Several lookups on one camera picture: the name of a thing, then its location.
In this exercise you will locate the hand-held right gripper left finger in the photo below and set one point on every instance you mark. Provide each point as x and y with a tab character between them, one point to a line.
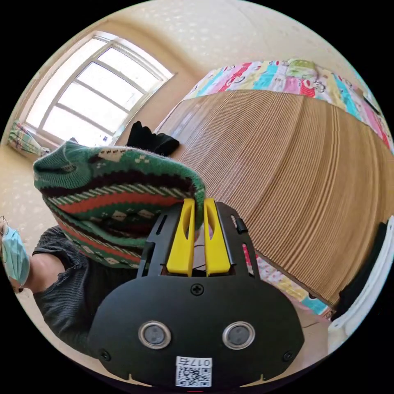
181	246

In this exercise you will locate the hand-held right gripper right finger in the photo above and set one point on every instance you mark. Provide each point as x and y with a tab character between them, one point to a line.
217	249

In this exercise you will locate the green patterned sweater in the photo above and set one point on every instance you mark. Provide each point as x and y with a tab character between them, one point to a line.
117	197

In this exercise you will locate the bed with woven mat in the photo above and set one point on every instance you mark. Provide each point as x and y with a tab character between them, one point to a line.
292	172

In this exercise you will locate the black garment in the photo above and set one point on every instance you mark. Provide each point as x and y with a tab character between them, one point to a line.
150	138

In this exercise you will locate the person's body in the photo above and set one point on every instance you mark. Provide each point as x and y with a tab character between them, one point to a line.
61	283

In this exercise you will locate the white plastic chair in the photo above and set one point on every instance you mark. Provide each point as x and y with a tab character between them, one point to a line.
364	295

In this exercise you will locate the window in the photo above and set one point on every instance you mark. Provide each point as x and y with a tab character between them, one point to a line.
92	92

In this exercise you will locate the checked curtain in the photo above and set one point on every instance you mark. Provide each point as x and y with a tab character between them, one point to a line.
24	140

